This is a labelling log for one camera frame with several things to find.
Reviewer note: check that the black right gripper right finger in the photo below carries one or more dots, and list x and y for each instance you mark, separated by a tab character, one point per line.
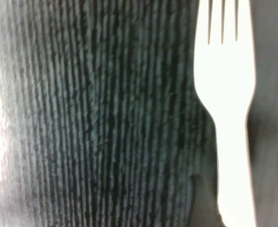
273	118

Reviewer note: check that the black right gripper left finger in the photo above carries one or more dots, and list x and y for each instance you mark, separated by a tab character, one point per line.
93	118

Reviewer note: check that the white plastic fork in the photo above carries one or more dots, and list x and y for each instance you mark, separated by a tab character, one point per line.
228	94

